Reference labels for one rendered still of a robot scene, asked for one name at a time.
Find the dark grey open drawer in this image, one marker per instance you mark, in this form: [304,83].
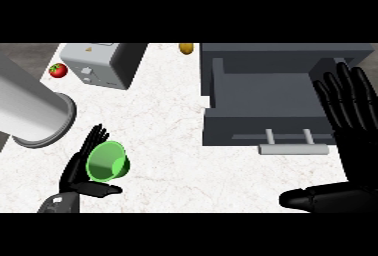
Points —
[267,106]

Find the green cup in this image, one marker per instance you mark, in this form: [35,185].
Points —
[106,161]

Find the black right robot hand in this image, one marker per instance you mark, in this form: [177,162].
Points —
[354,140]

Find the grey toaster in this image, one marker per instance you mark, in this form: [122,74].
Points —
[100,63]

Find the dark grey cabinet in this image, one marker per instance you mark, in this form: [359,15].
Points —
[289,53]

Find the red tomato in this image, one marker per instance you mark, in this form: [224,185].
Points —
[57,70]

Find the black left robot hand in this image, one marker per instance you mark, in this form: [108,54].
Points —
[74,173]

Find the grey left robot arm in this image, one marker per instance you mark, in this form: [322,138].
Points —
[59,203]

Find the large pale grey cylinder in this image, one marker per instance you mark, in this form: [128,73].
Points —
[31,110]

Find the yellow-brown fruit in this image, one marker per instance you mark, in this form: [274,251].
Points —
[186,48]

